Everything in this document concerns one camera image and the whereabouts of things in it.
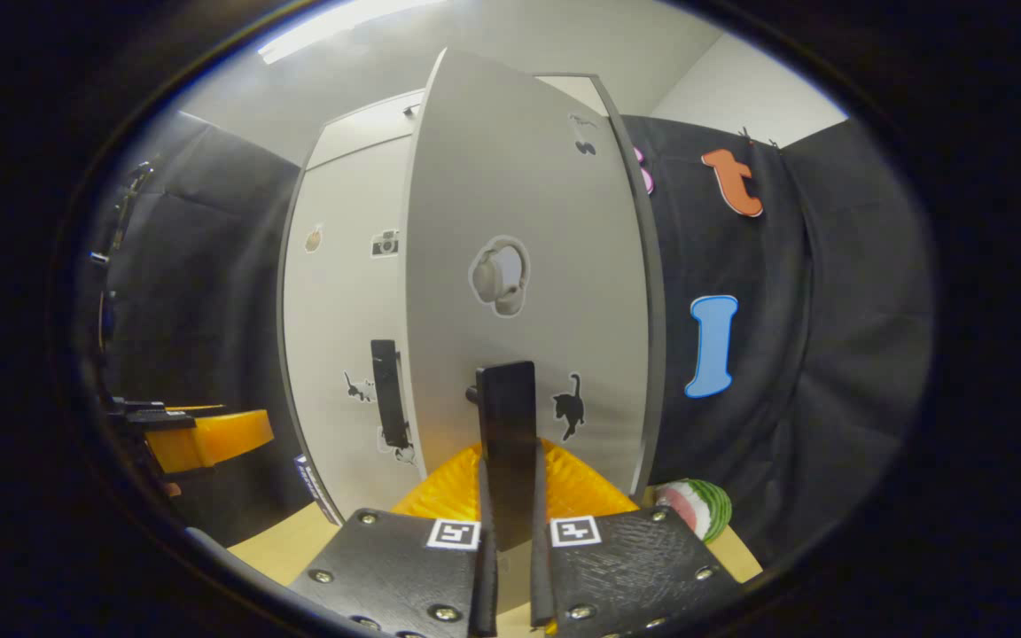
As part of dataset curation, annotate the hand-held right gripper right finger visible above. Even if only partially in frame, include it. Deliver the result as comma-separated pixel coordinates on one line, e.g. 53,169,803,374
530,440,742,638

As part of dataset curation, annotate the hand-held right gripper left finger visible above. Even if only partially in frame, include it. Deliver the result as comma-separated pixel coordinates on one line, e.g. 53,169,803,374
289,443,498,638

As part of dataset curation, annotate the black door handle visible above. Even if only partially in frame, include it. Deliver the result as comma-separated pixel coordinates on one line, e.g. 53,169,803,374
466,361,538,552
370,339,412,450

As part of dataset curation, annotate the grey cabinet door camera sticker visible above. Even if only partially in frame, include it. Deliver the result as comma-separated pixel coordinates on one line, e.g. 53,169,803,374
283,133,414,519

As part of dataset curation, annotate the grey double-door shoe cabinet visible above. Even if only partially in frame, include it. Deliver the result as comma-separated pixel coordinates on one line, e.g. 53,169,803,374
276,74,666,524

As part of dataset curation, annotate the grey cabinet top flap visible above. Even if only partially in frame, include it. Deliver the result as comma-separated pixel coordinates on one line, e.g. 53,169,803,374
305,75,609,169

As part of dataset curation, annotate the black backdrop cloth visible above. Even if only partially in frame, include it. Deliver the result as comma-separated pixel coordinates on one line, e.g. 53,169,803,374
621,113,935,568
103,111,303,546

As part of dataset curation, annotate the watermelon slice toy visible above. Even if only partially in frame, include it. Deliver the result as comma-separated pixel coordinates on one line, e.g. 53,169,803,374
655,478,733,543

